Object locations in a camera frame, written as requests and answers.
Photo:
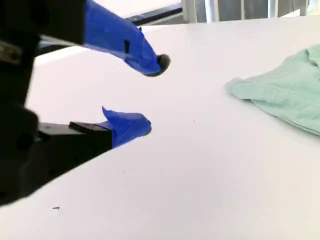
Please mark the white post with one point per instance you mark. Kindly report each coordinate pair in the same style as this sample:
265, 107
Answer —
189, 11
211, 10
272, 8

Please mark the mint green t-shirt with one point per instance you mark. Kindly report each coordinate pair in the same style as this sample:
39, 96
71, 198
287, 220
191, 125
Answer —
282, 97

